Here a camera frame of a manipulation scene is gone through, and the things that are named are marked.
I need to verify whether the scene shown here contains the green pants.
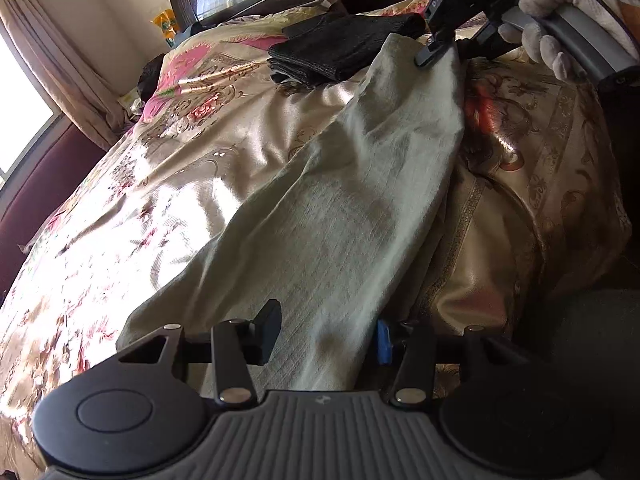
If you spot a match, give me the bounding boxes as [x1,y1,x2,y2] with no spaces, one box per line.
[118,35,464,390]

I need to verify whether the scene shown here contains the dark checked pants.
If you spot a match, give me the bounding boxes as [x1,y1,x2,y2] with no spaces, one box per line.
[268,13,426,88]

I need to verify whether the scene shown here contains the white gloved right hand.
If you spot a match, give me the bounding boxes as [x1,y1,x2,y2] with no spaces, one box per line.
[499,0,610,81]

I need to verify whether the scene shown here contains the floral bedspread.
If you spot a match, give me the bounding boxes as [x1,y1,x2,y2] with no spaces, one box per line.
[1,42,631,479]

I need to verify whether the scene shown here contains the maroon sofa bench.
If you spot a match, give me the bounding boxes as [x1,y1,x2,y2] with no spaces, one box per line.
[1,125,105,301]

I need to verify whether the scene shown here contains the floral pillow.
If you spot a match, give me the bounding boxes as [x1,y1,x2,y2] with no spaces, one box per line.
[143,0,346,120]

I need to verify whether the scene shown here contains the black bag on nightstand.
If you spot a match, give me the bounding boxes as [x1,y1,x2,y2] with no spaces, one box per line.
[137,54,164,103]

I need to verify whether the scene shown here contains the window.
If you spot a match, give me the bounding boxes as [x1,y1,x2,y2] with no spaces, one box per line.
[0,28,62,185]

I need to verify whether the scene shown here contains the yellow package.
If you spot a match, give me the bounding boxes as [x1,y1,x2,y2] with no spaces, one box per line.
[151,9,180,47]

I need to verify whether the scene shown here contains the right beige curtain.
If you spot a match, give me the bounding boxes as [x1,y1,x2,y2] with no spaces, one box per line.
[1,0,127,151]

